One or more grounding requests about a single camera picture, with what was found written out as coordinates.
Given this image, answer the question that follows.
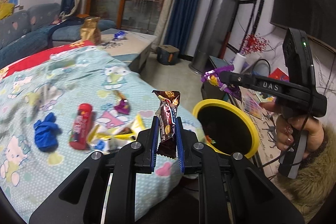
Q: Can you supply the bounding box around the yellow white snack bag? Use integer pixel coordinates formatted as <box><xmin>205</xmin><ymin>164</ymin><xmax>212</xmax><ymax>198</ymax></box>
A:
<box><xmin>86</xmin><ymin>114</ymin><xmax>146</xmax><ymax>154</ymax></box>

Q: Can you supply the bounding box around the brown chocolate bar wrapper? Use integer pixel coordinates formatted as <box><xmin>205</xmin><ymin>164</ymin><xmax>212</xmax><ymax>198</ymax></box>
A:
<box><xmin>152</xmin><ymin>90</ymin><xmax>181</xmax><ymax>159</ymax></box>

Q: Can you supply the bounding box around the red snack tube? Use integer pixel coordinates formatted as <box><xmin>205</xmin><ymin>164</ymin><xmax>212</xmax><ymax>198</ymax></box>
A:
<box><xmin>69</xmin><ymin>103</ymin><xmax>92</xmax><ymax>150</ymax></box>

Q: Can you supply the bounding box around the purple snack wrapper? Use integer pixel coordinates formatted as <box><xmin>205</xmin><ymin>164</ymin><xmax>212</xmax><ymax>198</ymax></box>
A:
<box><xmin>200</xmin><ymin>65</ymin><xmax>242</xmax><ymax>101</ymax></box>

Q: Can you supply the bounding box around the blue rubber glove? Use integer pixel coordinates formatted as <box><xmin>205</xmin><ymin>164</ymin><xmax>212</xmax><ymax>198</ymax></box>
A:
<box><xmin>33</xmin><ymin>113</ymin><xmax>60</xmax><ymax>152</ymax></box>

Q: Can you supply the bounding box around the right fur sleeve forearm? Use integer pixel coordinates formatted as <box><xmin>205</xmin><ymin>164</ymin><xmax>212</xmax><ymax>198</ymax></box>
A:
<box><xmin>275</xmin><ymin>124</ymin><xmax>335</xmax><ymax>223</ymax></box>

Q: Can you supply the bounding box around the yellow rim trash bin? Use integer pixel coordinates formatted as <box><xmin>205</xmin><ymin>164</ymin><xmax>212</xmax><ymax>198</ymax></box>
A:
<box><xmin>193</xmin><ymin>99</ymin><xmax>260</xmax><ymax>159</ymax></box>

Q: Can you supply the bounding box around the right hand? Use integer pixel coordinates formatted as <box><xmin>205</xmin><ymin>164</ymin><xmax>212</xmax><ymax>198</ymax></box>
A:
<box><xmin>259</xmin><ymin>102</ymin><xmax>324</xmax><ymax>158</ymax></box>

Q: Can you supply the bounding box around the small purple candy wrapper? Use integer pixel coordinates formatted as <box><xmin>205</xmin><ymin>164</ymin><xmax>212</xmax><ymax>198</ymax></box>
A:
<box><xmin>113</xmin><ymin>90</ymin><xmax>130</xmax><ymax>115</ymax></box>

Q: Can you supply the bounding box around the white paper roll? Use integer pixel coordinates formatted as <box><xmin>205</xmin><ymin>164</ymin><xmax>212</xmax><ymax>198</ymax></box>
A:
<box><xmin>232</xmin><ymin>53</ymin><xmax>246</xmax><ymax>73</ymax></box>

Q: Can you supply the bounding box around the black television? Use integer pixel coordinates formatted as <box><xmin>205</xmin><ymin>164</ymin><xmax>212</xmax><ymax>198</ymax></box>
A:
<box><xmin>270</xmin><ymin>0</ymin><xmax>335</xmax><ymax>48</ymax></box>

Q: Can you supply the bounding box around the blue stool box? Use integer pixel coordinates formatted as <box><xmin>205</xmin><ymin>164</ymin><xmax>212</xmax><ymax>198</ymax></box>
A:
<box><xmin>157</xmin><ymin>45</ymin><xmax>179</xmax><ymax>65</ymax></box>

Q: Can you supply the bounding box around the low coffee table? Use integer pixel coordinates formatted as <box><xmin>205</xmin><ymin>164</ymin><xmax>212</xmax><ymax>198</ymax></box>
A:
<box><xmin>100</xmin><ymin>28</ymin><xmax>157</xmax><ymax>73</ymax></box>

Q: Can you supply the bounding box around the silver tower air conditioner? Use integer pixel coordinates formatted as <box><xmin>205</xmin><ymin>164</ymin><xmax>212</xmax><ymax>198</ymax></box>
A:
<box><xmin>190</xmin><ymin>0</ymin><xmax>238</xmax><ymax>74</ymax></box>

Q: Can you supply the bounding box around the blue crumpled wrapper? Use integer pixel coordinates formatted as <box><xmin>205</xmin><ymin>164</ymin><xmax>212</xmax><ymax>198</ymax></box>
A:
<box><xmin>113</xmin><ymin>31</ymin><xmax>126</xmax><ymax>40</ymax></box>

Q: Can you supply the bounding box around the gold paper bag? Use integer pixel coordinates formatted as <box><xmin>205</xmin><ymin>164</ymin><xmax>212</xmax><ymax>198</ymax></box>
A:
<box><xmin>80</xmin><ymin>16</ymin><xmax>101</xmax><ymax>45</ymax></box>

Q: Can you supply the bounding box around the blue curtain right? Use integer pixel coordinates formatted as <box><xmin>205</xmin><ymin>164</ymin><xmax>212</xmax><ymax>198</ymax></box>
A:
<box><xmin>164</xmin><ymin>0</ymin><xmax>199</xmax><ymax>55</ymax></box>

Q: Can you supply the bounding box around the blue sectional sofa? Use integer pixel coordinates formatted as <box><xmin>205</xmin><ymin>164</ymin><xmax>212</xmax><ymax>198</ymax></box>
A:
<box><xmin>0</xmin><ymin>3</ymin><xmax>116</xmax><ymax>67</ymax></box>

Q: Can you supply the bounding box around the yellow cushion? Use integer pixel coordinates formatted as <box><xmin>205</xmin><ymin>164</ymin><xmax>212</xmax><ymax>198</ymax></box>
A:
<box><xmin>0</xmin><ymin>3</ymin><xmax>15</xmax><ymax>20</ymax></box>

